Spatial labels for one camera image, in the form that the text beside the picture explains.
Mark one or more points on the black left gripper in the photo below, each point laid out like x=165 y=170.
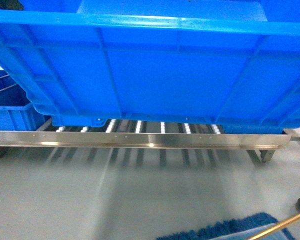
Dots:
x=13 y=5

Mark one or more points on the large blue plastic crate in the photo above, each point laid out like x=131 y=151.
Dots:
x=233 y=63

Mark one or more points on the stainless steel roller shelf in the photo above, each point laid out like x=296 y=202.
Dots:
x=141 y=135

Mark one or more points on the blue crate on left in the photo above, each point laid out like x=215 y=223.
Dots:
x=17 y=113

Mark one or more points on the wooden broom handle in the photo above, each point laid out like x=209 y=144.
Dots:
x=276 y=227

